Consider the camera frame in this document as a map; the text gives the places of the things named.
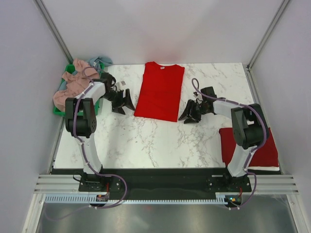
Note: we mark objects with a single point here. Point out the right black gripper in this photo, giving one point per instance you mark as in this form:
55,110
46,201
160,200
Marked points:
194,118

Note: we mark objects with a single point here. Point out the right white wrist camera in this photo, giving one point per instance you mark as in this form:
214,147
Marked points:
197,95

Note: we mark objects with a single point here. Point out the aluminium frame rail front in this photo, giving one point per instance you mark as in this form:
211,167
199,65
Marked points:
263,184

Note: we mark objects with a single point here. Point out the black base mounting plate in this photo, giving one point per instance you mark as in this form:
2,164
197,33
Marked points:
126,194

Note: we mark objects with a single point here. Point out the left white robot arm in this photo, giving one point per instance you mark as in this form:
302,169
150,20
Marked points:
80,116

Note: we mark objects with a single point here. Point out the folded dark red t shirt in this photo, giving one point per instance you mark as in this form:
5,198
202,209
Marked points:
266,158

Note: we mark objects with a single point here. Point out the white slotted cable duct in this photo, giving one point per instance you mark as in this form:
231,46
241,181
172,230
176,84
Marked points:
96,199

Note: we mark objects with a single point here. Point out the pink t shirt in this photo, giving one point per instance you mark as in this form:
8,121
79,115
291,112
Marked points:
76,84

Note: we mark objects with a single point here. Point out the green plastic bin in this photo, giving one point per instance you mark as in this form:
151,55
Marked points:
58,111

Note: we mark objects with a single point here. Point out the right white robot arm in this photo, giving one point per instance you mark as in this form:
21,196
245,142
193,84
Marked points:
249,126

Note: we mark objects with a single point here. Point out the left aluminium corner post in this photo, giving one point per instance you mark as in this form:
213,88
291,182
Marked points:
54,30

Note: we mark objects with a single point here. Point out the right aluminium corner post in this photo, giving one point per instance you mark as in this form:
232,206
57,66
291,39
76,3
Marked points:
268,33

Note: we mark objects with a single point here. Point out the aluminium corner post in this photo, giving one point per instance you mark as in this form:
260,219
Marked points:
268,33
54,30

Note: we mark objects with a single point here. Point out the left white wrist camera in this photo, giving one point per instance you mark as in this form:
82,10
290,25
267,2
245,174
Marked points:
121,85

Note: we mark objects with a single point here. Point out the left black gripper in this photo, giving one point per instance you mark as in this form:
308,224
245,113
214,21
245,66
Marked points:
127,101

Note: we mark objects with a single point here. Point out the bright red t shirt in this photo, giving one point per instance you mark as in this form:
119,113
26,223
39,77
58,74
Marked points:
160,92

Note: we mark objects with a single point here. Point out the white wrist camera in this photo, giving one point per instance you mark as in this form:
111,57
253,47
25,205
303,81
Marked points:
121,85
197,95

